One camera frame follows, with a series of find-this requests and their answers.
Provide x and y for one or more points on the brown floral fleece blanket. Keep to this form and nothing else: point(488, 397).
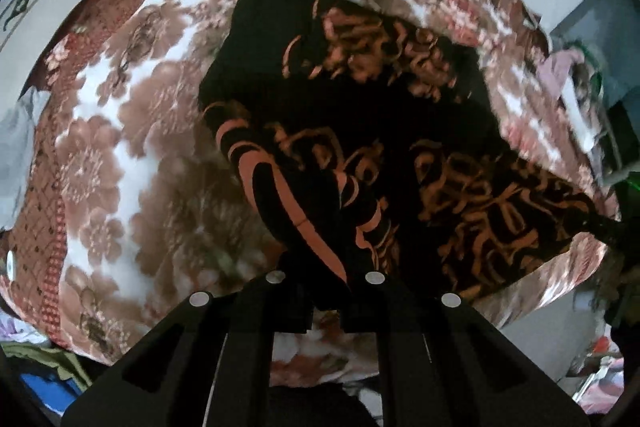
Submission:
point(131, 207)

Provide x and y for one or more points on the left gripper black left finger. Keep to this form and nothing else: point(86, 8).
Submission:
point(207, 363)

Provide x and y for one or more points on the pink garment on pile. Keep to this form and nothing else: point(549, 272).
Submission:
point(553, 72)

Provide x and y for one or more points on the grey cloth at bedside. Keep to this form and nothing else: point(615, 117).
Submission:
point(18, 128)

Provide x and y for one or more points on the blue cloth on floor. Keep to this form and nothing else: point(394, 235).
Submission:
point(54, 394)

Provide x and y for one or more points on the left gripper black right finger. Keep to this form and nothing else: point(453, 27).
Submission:
point(442, 364)

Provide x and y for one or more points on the olive green cloth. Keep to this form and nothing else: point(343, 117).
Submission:
point(63, 363)

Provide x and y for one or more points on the black orange patterned garment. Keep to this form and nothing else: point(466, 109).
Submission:
point(368, 142)

